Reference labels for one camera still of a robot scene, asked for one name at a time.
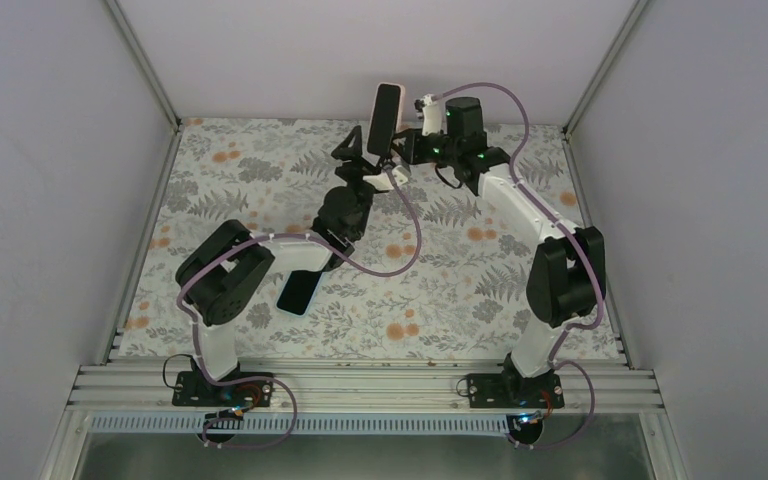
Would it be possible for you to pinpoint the black phone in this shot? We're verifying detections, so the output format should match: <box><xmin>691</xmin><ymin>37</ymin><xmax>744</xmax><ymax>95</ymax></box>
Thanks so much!
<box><xmin>276</xmin><ymin>270</ymin><xmax>324</xmax><ymax>317</ymax></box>
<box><xmin>366</xmin><ymin>82</ymin><xmax>405</xmax><ymax>157</ymax></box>

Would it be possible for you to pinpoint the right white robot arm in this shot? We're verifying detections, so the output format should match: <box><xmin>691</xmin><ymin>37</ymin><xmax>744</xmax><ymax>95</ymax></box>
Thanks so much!
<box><xmin>402</xmin><ymin>94</ymin><xmax>606</xmax><ymax>407</ymax></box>

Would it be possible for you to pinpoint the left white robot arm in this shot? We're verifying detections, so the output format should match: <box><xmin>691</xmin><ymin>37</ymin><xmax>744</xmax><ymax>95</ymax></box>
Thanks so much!
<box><xmin>175</xmin><ymin>127</ymin><xmax>410</xmax><ymax>405</ymax></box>

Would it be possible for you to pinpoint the black phone in blue case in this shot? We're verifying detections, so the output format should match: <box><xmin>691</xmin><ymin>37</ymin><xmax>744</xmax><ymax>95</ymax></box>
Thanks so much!
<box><xmin>276</xmin><ymin>270</ymin><xmax>324</xmax><ymax>317</ymax></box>

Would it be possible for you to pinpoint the floral patterned table mat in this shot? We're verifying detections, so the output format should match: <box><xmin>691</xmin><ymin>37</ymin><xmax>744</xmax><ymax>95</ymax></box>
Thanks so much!
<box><xmin>115</xmin><ymin>117</ymin><xmax>624</xmax><ymax>362</ymax></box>

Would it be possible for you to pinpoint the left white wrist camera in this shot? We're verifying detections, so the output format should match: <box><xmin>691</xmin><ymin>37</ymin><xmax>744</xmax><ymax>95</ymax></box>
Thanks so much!
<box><xmin>362</xmin><ymin>166</ymin><xmax>411</xmax><ymax>193</ymax></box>

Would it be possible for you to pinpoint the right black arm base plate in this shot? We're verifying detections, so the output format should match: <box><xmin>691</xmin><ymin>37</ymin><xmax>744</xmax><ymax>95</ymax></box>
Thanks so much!
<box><xmin>465</xmin><ymin>370</ymin><xmax>565</xmax><ymax>409</ymax></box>

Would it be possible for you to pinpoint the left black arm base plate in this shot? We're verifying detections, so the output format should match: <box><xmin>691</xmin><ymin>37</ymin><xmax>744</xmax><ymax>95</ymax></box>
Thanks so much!
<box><xmin>171</xmin><ymin>369</ymin><xmax>274</xmax><ymax>409</ymax></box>

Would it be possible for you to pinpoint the aluminium mounting rail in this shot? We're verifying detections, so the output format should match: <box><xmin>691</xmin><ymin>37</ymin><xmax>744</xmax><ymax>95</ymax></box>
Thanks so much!
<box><xmin>67</xmin><ymin>360</ymin><xmax>665</xmax><ymax>414</ymax></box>

